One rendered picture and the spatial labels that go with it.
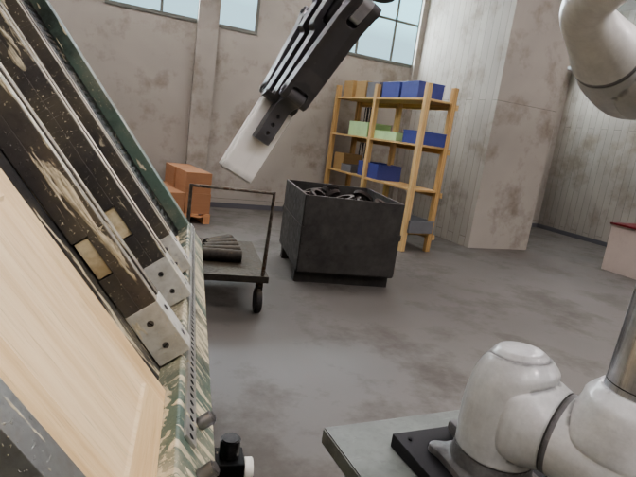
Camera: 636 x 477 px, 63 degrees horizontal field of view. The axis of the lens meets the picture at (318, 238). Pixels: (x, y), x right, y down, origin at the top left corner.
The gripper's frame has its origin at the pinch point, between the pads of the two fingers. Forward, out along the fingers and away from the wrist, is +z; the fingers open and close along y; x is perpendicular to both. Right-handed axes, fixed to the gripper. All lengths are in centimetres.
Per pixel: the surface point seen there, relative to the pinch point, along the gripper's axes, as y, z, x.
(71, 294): -38, 34, -1
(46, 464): -1.4, 35.6, 0.1
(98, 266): -56, 34, 3
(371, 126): -635, -138, 307
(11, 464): -0.4, 35.7, -2.8
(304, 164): -766, -47, 302
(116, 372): -32, 40, 10
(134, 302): -55, 37, 12
